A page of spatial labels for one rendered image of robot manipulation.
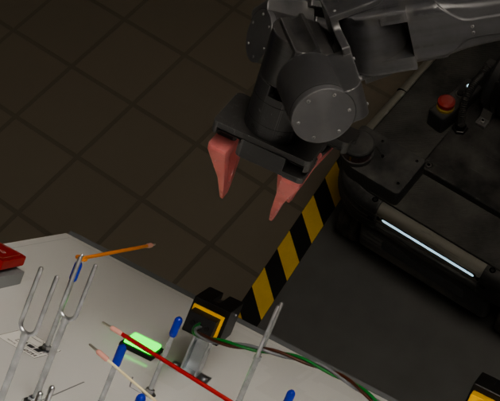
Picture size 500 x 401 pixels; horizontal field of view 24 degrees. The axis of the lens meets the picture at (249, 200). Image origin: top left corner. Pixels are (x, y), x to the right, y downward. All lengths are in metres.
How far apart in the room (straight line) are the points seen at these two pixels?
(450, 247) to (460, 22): 1.33
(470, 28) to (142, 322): 0.54
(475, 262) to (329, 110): 1.36
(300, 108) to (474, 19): 0.18
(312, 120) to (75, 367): 0.36
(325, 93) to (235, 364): 0.46
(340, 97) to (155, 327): 0.47
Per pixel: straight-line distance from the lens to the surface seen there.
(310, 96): 0.98
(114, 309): 1.36
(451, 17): 1.04
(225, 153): 1.10
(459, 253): 2.33
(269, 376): 1.36
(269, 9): 1.22
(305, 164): 1.08
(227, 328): 1.23
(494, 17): 1.04
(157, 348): 1.27
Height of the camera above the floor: 2.19
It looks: 56 degrees down
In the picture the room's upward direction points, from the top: straight up
